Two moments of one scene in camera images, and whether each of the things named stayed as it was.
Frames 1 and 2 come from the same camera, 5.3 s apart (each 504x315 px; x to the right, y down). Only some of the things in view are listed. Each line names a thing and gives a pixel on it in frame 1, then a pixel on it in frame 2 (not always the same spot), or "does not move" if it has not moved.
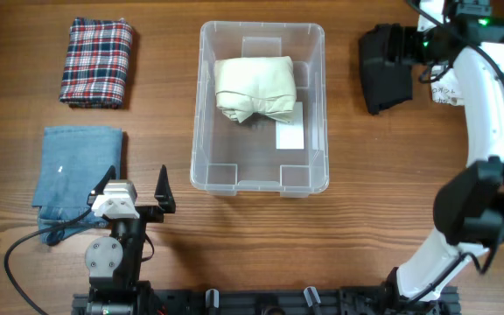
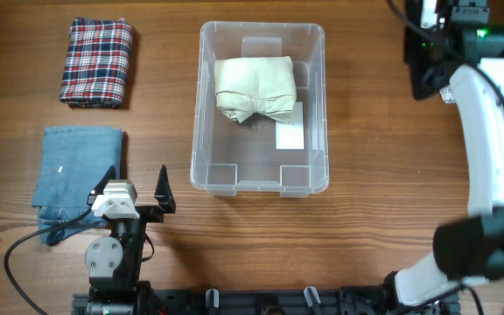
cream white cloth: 245,86 does not move
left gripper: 155,213 does not move
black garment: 386,66 -> 431,70
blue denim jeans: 73,162 does not move
